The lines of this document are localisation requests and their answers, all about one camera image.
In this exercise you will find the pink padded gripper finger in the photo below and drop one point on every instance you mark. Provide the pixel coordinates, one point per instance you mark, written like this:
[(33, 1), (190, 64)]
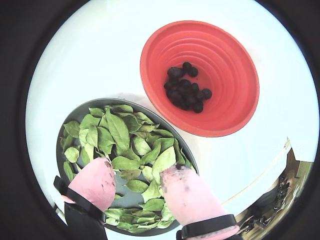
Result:
[(190, 200), (95, 182)]

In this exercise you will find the pile of green leaves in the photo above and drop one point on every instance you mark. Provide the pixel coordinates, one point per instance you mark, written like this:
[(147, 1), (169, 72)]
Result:
[(117, 130)]

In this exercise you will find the red collapsible cup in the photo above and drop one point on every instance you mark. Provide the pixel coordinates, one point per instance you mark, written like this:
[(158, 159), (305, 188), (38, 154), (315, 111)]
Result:
[(225, 50)]

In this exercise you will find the dark grey round bowl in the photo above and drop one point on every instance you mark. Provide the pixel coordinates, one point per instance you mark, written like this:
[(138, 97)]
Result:
[(80, 110)]

